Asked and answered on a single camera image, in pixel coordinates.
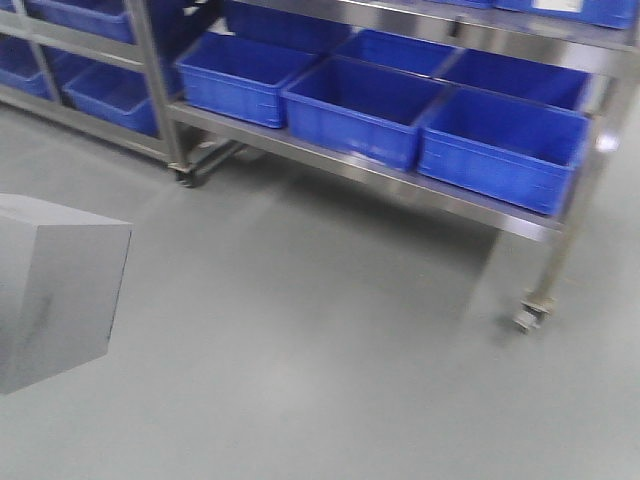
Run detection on blue bin center shelf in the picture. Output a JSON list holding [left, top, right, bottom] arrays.
[[283, 58, 446, 171]]

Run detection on blue bin left shelf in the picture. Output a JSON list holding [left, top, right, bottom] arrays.
[[177, 32, 319, 129]]

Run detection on blue bin right shelf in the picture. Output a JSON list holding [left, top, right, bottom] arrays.
[[416, 88, 590, 216]]

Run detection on steel shelf rack right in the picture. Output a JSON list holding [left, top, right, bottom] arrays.
[[1, 1, 639, 330]]

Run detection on blue bin shelf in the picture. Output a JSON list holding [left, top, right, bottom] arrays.
[[283, 58, 446, 171], [416, 88, 590, 216], [177, 32, 319, 129]]

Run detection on gray box robot part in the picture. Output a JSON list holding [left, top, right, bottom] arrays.
[[1, 193, 133, 395]]

